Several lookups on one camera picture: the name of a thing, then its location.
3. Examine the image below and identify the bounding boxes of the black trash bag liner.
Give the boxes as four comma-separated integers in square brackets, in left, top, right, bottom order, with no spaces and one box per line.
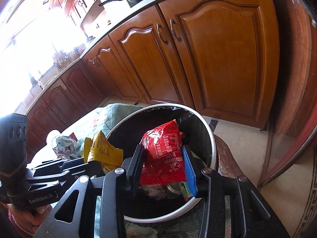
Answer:
[107,105,215,228]

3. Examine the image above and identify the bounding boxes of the grey wrapper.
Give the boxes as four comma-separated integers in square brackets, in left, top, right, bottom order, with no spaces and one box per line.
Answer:
[53,136,82,160]

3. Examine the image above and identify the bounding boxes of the white foam fruit net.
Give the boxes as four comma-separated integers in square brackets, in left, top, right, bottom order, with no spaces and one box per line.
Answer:
[46,130,61,148]

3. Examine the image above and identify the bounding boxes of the yellow snack wrapper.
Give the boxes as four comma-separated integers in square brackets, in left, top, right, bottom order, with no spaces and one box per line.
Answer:
[83,131,124,174]

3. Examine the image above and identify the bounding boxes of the red snack bag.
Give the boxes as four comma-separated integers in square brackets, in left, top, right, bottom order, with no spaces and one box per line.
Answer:
[140,120,186,185]

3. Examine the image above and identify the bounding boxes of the white rim trash bin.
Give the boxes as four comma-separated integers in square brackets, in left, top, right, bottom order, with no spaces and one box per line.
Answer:
[105,103,218,224]

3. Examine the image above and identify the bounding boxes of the red white wrapper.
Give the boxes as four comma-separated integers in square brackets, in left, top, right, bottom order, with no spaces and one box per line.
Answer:
[139,185,167,200]

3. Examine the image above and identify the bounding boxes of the wooden glass door frame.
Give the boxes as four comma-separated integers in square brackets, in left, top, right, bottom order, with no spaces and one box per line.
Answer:
[257,0,316,189]

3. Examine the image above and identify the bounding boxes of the green milk drink carton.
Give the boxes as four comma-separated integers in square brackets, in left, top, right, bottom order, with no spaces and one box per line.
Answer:
[179,182,193,201]

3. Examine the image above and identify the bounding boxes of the kitchen window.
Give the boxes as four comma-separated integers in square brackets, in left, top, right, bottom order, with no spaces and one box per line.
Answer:
[1,6,85,114]

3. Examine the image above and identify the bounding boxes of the wooden lower kitchen cabinets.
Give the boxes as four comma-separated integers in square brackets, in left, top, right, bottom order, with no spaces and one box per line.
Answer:
[26,0,279,160]

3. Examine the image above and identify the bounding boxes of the floral teal tablecloth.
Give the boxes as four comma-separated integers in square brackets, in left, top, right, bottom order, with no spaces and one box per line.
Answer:
[27,103,142,168]

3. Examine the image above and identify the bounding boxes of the white milk carton 1928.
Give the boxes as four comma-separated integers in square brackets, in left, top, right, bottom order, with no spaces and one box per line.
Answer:
[69,132,78,141]

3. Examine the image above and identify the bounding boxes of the person left hand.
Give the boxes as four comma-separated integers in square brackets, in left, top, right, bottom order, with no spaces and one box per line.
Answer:
[5,204,53,237]

